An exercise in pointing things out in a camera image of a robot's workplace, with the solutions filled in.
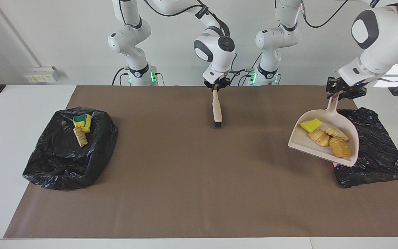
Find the black bag lined bin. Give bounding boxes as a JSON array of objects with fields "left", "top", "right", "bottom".
[
  {"left": 22, "top": 107, "right": 119, "bottom": 191},
  {"left": 333, "top": 107, "right": 398, "bottom": 188}
]

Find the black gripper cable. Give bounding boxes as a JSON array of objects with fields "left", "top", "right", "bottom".
[
  {"left": 300, "top": 0, "right": 398, "bottom": 83},
  {"left": 143, "top": 0, "right": 252, "bottom": 86}
]

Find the black right base cable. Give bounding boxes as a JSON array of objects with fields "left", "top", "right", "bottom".
[{"left": 112, "top": 67, "right": 130, "bottom": 86}]

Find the brown paper table mat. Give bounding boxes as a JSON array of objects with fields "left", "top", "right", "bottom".
[{"left": 3, "top": 85, "right": 398, "bottom": 239}]

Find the beige ridged foam piece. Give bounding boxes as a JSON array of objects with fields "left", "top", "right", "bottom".
[{"left": 73, "top": 126, "right": 88, "bottom": 148}]

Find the orange striped croissant piece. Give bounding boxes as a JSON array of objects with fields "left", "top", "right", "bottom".
[{"left": 308, "top": 129, "right": 331, "bottom": 147}]

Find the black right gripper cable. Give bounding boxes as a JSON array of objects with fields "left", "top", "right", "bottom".
[{"left": 143, "top": 0, "right": 252, "bottom": 86}]

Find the white wall socket box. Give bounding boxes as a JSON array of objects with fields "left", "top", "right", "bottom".
[{"left": 24, "top": 66, "right": 60, "bottom": 83}]

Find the black left base cable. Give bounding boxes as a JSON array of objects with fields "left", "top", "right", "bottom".
[{"left": 236, "top": 52, "right": 262, "bottom": 86}]

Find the beige plastic dustpan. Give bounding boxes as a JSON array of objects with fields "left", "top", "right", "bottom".
[{"left": 288, "top": 93, "right": 359, "bottom": 167}]

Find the beige hand brush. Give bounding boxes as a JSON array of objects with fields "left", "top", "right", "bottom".
[{"left": 212, "top": 88, "right": 223, "bottom": 128}]

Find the pale beige foam chunk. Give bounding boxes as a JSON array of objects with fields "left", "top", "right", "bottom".
[{"left": 325, "top": 127, "right": 349, "bottom": 141}]

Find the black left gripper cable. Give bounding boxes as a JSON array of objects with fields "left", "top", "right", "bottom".
[{"left": 300, "top": 0, "right": 398, "bottom": 83}]

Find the black base cable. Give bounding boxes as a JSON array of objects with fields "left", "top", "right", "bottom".
[
  {"left": 236, "top": 52, "right": 262, "bottom": 86},
  {"left": 112, "top": 67, "right": 130, "bottom": 86}
]

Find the brown bread roll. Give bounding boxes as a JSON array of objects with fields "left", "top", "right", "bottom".
[{"left": 329, "top": 137, "right": 351, "bottom": 158}]

